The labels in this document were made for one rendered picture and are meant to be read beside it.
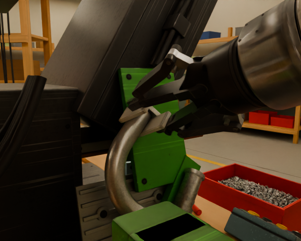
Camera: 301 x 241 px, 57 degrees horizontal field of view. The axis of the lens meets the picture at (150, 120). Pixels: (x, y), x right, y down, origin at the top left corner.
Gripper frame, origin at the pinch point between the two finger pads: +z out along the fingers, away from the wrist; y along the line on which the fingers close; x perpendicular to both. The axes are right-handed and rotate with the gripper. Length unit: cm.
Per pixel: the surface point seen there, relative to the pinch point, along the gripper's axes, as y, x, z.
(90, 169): -18, -10, 68
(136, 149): -3.6, 2.6, 4.7
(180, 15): 4.7, -19.9, -2.5
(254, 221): -36.1, -2.0, 5.0
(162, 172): -10.2, 2.9, 5.0
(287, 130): -347, -332, 225
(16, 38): 64, -123, 233
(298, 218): -59, -15, 9
